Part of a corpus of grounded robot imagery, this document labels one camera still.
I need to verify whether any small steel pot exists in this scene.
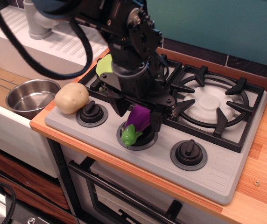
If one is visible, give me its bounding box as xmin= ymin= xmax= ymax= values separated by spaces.
xmin=0 ymin=78 xmax=61 ymax=120

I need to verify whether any black right burner grate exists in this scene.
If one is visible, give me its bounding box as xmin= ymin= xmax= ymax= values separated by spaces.
xmin=153 ymin=66 xmax=267 ymax=155

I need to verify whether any beige toy potato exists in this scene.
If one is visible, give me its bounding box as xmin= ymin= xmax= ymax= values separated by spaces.
xmin=55 ymin=83 xmax=89 ymax=114

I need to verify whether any lime green plate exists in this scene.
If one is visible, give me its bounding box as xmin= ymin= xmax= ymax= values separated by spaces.
xmin=96 ymin=54 xmax=113 ymax=76

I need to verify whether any black burner grate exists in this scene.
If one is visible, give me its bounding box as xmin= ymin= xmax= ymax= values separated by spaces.
xmin=153 ymin=66 xmax=267 ymax=155
xmin=79 ymin=54 xmax=183 ymax=110

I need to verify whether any grey toy faucet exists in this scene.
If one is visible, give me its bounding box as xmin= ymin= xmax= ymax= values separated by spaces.
xmin=23 ymin=0 xmax=59 ymax=40

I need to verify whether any toy oven door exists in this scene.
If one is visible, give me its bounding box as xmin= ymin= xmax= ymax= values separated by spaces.
xmin=62 ymin=146 xmax=224 ymax=224

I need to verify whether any black left burner grate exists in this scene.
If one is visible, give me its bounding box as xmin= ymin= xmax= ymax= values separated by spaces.
xmin=79 ymin=54 xmax=183 ymax=110

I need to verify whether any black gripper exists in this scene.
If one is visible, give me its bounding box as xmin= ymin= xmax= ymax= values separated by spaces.
xmin=100 ymin=63 xmax=171 ymax=133

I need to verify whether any black right stove knob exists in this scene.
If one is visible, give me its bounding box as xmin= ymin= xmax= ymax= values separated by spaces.
xmin=170 ymin=139 xmax=208 ymax=171

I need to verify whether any grey toy stove top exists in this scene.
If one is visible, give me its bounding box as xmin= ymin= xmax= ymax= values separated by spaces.
xmin=45 ymin=64 xmax=267 ymax=204

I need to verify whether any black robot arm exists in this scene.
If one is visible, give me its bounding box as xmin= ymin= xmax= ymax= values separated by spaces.
xmin=34 ymin=0 xmax=175 ymax=132

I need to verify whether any wooden drawer front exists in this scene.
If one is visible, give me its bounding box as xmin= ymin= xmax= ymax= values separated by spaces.
xmin=0 ymin=150 xmax=76 ymax=224

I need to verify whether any black oven door handle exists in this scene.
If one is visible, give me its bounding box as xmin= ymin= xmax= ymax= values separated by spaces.
xmin=68 ymin=161 xmax=183 ymax=224

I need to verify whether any white right burner disc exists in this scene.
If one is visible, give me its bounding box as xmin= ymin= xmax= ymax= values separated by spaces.
xmin=177 ymin=80 xmax=243 ymax=124

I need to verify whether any teal cabinet right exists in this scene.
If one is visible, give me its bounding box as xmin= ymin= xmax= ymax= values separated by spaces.
xmin=147 ymin=0 xmax=267 ymax=65

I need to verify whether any purple toy eggplant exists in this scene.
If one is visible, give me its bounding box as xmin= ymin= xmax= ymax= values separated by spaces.
xmin=121 ymin=105 xmax=150 ymax=147

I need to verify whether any black left stove knob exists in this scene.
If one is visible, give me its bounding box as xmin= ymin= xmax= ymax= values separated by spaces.
xmin=76 ymin=100 xmax=108 ymax=128

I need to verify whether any black braided cable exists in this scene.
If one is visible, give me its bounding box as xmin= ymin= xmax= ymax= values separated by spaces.
xmin=0 ymin=0 xmax=94 ymax=80

